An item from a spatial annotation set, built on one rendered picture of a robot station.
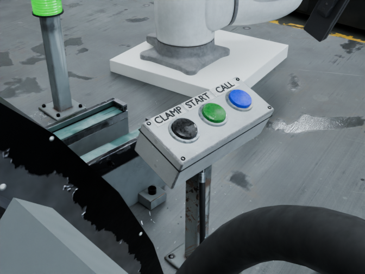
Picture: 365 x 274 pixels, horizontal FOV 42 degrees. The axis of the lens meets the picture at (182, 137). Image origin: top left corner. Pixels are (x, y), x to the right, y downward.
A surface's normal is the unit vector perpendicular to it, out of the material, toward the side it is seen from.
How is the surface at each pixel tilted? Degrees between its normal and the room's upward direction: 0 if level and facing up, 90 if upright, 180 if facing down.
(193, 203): 90
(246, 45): 1
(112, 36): 0
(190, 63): 14
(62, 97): 90
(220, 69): 1
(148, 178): 90
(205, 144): 21
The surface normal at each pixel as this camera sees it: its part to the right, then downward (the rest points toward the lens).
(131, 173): 0.71, 0.39
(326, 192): 0.00, -0.83
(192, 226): -0.70, 0.39
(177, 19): -0.26, 0.53
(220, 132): 0.26, -0.64
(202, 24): 0.49, 0.51
